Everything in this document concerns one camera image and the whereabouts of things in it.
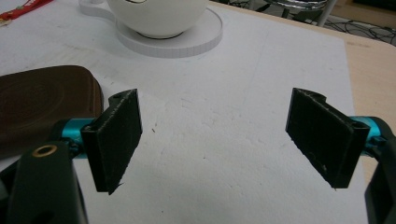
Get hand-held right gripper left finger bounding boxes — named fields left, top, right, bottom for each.
left=80, top=88, right=144, bottom=196

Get metal stand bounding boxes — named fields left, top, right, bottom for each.
left=264, top=0, right=339, bottom=27

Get white round saucer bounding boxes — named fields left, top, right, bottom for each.
left=78, top=0, right=224, bottom=59

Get white cup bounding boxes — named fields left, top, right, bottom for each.
left=106, top=0, right=210, bottom=39

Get brown round coaster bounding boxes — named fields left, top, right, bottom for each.
left=0, top=64, right=105, bottom=159

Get red strap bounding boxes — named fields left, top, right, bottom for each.
left=0, top=0, right=54, bottom=26

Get black floor cables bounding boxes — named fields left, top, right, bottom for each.
left=323, top=13, right=396, bottom=46

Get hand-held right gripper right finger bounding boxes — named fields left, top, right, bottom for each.
left=285, top=87, right=372, bottom=189

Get white foam mat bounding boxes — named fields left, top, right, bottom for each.
left=0, top=0, right=370, bottom=224

